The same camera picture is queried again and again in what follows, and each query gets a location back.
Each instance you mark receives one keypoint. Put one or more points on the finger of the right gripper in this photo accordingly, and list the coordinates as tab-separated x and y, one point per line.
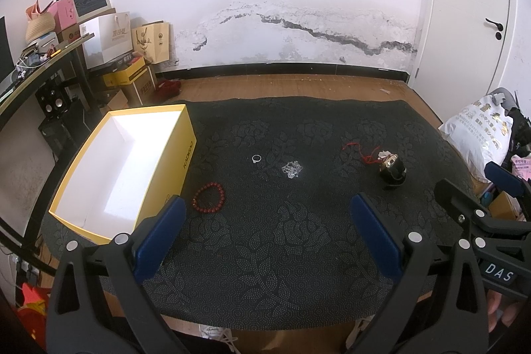
460	206
506	181

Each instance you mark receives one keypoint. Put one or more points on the brown cardboard carton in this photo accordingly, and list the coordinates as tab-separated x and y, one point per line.
141	89

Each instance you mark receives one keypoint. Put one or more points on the black floral table mat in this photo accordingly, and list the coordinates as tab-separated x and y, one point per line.
268	242

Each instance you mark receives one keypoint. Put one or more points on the tan paper gift bag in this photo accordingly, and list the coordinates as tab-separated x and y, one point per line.
151	40

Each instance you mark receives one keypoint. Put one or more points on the woven straw hat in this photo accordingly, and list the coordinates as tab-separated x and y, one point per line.
39	25

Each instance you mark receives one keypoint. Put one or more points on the white paper shopping bag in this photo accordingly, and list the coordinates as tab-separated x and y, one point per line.
111	38

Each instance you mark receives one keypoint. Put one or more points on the red cloth on floor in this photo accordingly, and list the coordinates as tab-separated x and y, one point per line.
167	89

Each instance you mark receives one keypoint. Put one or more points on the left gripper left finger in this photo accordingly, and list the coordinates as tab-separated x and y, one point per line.
98	303

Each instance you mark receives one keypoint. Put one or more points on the black monitor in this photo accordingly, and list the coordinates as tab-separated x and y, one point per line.
6	61

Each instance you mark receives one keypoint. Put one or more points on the pink box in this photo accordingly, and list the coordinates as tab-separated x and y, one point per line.
64	14

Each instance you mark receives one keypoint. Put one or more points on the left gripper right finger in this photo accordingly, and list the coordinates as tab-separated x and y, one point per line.
437	302

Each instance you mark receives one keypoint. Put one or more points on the black desk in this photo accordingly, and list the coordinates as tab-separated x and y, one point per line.
16	243

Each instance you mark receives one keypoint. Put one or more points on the black speaker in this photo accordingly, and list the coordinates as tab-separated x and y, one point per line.
53	98

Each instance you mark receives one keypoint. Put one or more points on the black door handle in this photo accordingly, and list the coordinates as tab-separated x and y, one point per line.
498	26

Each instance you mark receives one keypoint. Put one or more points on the yellow open cardboard box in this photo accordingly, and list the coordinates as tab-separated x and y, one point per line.
131	165

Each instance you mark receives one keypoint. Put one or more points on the white plastic sack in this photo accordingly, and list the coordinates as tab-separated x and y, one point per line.
480	133

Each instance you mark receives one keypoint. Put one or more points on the yellow flat carton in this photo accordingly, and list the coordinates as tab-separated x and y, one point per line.
126	75

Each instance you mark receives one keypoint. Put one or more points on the black gold wrist watch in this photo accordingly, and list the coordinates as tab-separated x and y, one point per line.
392	169

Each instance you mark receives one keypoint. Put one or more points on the white door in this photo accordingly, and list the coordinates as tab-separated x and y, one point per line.
460	58

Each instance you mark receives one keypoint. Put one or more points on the person's right hand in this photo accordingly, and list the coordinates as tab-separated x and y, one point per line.
501	310

